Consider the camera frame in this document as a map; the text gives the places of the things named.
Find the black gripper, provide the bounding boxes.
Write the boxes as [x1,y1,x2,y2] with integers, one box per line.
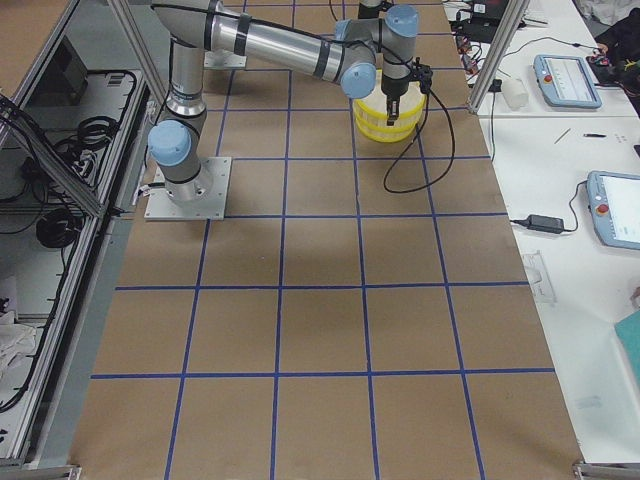
[386,95,401,126]

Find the yellow steamer top layer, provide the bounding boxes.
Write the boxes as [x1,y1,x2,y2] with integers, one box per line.
[352,69,427,126]

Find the yellow steamer lower layers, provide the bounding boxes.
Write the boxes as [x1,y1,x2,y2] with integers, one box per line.
[354,112,423,143]

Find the white tape roll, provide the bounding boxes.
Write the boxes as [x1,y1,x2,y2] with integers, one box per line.
[502,78,529,110]

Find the upper blue teach pendant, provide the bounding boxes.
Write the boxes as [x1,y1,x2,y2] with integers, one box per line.
[533,54,602,109]

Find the blue teach pendant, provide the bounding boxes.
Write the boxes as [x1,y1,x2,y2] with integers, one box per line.
[533,54,602,109]
[586,171,639,250]

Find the black power adapter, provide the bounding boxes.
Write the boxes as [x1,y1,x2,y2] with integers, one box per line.
[527,214,565,234]

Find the lower blue teach pendant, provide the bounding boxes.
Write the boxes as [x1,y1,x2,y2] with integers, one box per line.
[586,171,639,250]

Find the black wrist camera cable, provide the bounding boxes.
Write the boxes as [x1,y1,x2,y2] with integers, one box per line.
[383,74,457,194]

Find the aluminium frame post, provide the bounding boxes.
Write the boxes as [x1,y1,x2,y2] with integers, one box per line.
[468,0,527,114]

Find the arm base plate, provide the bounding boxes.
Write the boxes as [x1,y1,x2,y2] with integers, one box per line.
[145,157,232,221]
[204,49,247,71]

